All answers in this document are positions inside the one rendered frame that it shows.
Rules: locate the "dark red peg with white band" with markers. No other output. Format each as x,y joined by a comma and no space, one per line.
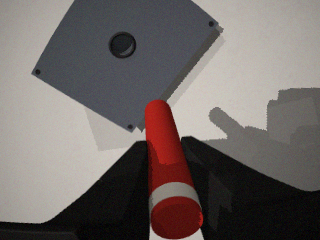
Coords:
174,208

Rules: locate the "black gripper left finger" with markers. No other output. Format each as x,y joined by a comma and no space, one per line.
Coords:
116,207

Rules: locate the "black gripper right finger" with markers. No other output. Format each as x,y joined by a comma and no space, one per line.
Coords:
240,203

